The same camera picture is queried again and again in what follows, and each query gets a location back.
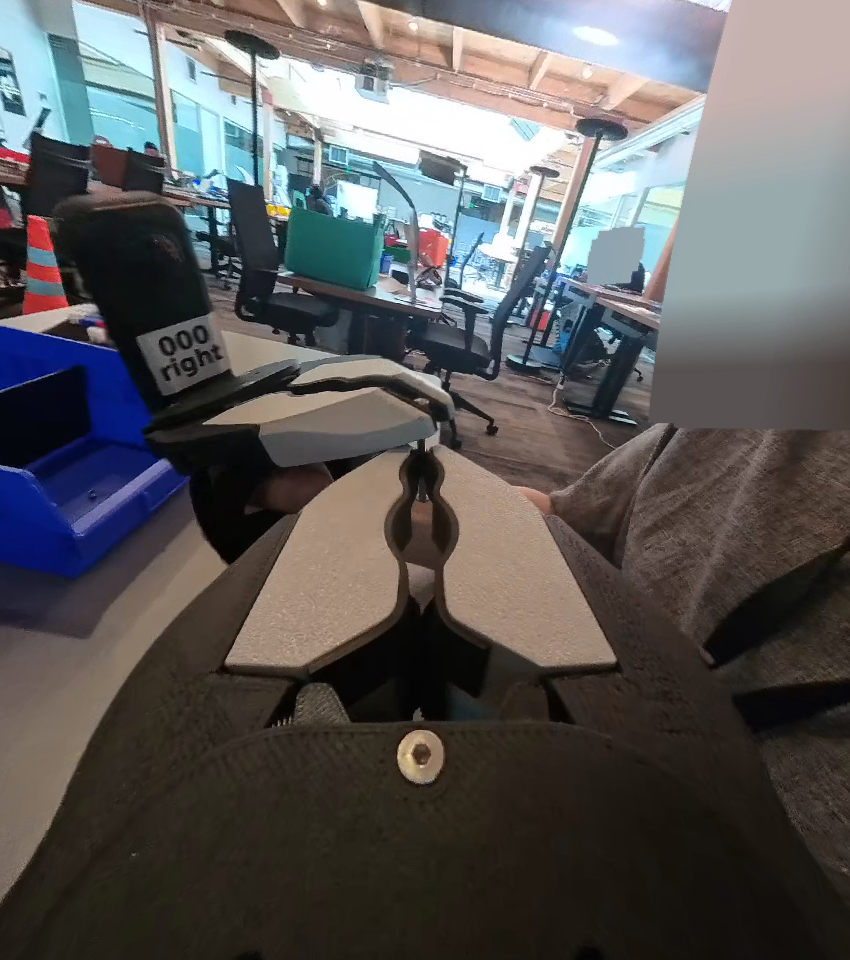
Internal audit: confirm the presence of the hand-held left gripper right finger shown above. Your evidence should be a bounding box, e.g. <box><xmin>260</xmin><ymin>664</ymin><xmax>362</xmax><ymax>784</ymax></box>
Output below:
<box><xmin>429</xmin><ymin>444</ymin><xmax>618</xmax><ymax>674</ymax></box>

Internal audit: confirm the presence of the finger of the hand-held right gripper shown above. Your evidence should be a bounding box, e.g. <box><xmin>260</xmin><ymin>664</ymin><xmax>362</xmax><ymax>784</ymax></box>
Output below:
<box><xmin>290</xmin><ymin>356</ymin><xmax>458</xmax><ymax>426</ymax></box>
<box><xmin>202</xmin><ymin>388</ymin><xmax>438</xmax><ymax>469</ymax></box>

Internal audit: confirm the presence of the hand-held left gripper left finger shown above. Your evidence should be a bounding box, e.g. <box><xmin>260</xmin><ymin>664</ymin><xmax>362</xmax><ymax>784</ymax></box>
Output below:
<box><xmin>224</xmin><ymin>442</ymin><xmax>418</xmax><ymax>676</ymax></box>

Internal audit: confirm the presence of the blue divided plastic bin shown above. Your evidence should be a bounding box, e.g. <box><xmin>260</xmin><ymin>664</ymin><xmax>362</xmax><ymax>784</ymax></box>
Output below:
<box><xmin>0</xmin><ymin>315</ymin><xmax>190</xmax><ymax>580</ymax></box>

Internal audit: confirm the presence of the person's right hand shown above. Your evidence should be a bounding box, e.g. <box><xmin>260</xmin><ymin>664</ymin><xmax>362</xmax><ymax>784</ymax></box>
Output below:
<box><xmin>251</xmin><ymin>463</ymin><xmax>337</xmax><ymax>517</ymax></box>

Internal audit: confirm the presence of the black office chair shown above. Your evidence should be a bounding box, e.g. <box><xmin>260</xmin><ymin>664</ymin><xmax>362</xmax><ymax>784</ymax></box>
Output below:
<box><xmin>120</xmin><ymin>147</ymin><xmax>168</xmax><ymax>195</ymax></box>
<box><xmin>225</xmin><ymin>177</ymin><xmax>340</xmax><ymax>347</ymax></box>
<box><xmin>23</xmin><ymin>132</ymin><xmax>93</xmax><ymax>220</ymax></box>
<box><xmin>420</xmin><ymin>243</ymin><xmax>554</xmax><ymax>451</ymax></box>

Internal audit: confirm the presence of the wooden top desk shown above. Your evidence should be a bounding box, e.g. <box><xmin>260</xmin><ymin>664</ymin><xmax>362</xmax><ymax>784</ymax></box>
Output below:
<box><xmin>274</xmin><ymin>270</ymin><xmax>447</xmax><ymax>355</ymax></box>
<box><xmin>559</xmin><ymin>276</ymin><xmax>663</xmax><ymax>423</ymax></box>

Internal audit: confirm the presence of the orange blue-striped traffic cone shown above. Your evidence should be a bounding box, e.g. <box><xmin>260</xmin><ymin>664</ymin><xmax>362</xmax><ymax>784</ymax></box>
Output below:
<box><xmin>21</xmin><ymin>214</ymin><xmax>70</xmax><ymax>317</ymax></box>

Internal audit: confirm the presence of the silver gooseneck desk lamp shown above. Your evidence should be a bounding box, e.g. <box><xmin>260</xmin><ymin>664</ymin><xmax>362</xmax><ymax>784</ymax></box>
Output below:
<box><xmin>371</xmin><ymin>160</ymin><xmax>423</xmax><ymax>306</ymax></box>

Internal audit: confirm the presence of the green fabric bin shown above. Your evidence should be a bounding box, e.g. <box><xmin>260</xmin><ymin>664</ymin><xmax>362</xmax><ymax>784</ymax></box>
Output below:
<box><xmin>284</xmin><ymin>207</ymin><xmax>389</xmax><ymax>292</ymax></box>

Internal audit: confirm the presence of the black bin divider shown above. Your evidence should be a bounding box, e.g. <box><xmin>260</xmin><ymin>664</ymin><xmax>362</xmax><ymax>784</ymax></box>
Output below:
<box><xmin>0</xmin><ymin>365</ymin><xmax>93</xmax><ymax>468</ymax></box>

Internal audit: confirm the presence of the hanging black monitor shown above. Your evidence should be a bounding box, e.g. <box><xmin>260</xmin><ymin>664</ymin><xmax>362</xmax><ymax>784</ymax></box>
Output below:
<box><xmin>418</xmin><ymin>149</ymin><xmax>468</xmax><ymax>186</ymax></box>

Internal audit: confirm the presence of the ceiling projector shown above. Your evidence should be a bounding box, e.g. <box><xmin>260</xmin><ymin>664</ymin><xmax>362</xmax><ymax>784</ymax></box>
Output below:
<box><xmin>355</xmin><ymin>59</ymin><xmax>395</xmax><ymax>103</ymax></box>

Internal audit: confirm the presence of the white floor cable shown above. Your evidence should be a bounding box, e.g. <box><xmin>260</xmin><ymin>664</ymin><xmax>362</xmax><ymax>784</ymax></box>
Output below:
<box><xmin>548</xmin><ymin>381</ymin><xmax>622</xmax><ymax>453</ymax></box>

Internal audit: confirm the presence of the wooden post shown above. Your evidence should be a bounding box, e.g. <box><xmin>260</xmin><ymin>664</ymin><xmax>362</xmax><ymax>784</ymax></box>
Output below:
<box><xmin>643</xmin><ymin>216</ymin><xmax>680</xmax><ymax>302</ymax></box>

